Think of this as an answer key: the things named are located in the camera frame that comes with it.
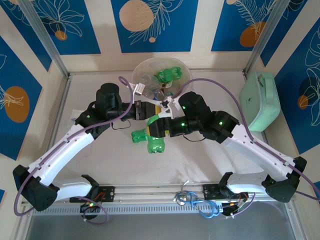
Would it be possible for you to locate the green Sprite bottle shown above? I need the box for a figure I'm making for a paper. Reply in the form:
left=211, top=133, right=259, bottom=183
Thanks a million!
left=145, top=112, right=167, bottom=155
left=130, top=127, right=151, bottom=146
left=156, top=66, right=183, bottom=84

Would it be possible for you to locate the white plastic bin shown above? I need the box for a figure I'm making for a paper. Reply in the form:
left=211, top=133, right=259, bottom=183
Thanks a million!
left=131, top=56, right=196, bottom=106

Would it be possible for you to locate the aluminium table edge strip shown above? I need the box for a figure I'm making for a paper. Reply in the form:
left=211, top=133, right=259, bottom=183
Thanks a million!
left=42, top=74, right=73, bottom=187

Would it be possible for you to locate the mint green zipper case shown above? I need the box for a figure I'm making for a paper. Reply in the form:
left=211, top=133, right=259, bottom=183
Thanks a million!
left=239, top=71, right=282, bottom=133

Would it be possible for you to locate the thin black cable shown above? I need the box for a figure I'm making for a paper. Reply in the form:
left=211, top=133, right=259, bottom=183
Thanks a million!
left=110, top=119, right=132, bottom=132
left=182, top=132, right=207, bottom=144

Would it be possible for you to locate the purple cable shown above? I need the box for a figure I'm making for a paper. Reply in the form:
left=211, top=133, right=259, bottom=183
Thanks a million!
left=172, top=77, right=320, bottom=202
left=14, top=75, right=137, bottom=217
left=223, top=192, right=260, bottom=219
left=82, top=199, right=112, bottom=226

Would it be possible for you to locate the white cable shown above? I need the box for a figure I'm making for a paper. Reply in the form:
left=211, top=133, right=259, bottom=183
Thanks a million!
left=172, top=179, right=191, bottom=204

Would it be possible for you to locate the aluminium mounting rail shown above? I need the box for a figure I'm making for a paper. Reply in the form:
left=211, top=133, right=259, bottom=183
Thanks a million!
left=21, top=184, right=297, bottom=204

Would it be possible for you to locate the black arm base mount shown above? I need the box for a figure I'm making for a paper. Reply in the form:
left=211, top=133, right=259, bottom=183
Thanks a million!
left=79, top=185, right=117, bottom=221
left=201, top=183, right=251, bottom=218

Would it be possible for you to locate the grey slotted cable duct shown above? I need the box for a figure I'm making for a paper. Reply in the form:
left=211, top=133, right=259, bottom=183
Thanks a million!
left=53, top=201, right=226, bottom=217

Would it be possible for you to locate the blue cable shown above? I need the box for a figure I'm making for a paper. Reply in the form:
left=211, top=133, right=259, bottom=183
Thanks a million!
left=174, top=190, right=222, bottom=220

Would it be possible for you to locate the aluminium frame post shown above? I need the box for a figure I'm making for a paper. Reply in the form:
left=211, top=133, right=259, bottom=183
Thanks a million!
left=18, top=0, right=71, bottom=79
left=243, top=0, right=291, bottom=76

